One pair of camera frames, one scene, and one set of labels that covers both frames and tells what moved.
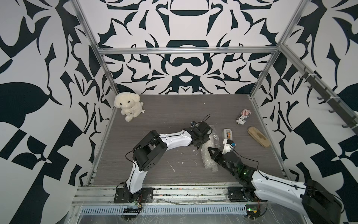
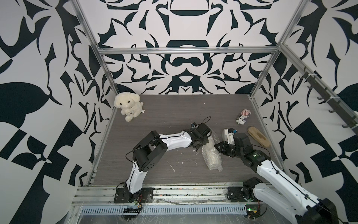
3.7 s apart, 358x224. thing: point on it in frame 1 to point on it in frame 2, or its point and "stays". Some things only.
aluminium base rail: [193, 200] stays
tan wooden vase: [263, 139] stays
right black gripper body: [222, 162] to [232, 151]
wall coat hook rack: [336, 106] stays
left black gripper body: [202, 141] stays
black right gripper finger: [217, 155] to [222, 147]
